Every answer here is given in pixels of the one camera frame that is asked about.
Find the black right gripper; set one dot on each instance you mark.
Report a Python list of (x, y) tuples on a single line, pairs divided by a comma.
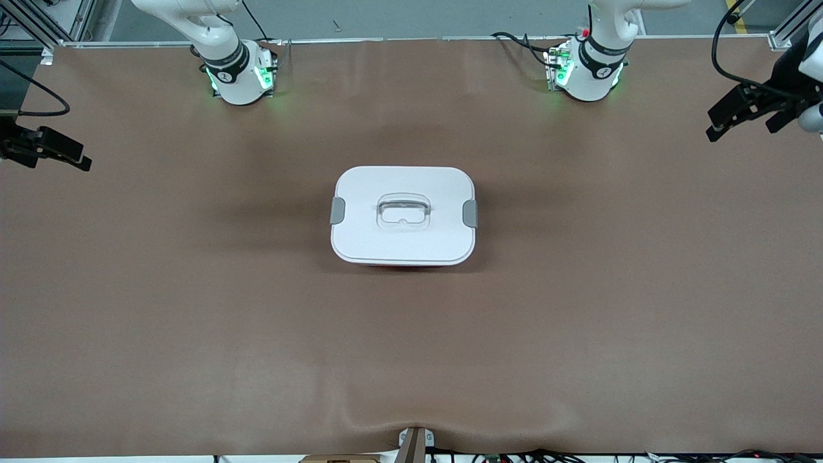
[(13, 142)]

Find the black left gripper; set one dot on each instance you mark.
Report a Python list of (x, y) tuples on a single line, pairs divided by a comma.
[(786, 79)]

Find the white box lid grey latches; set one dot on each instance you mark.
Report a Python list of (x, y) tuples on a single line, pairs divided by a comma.
[(386, 244)]

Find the pink translucent plastic box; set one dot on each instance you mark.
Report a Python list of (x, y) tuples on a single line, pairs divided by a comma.
[(411, 264)]

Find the brown table mat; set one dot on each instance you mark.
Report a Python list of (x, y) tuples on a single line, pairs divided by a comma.
[(578, 354)]

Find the aluminium frame profile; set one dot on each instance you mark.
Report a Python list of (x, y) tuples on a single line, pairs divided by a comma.
[(80, 19), (787, 29)]

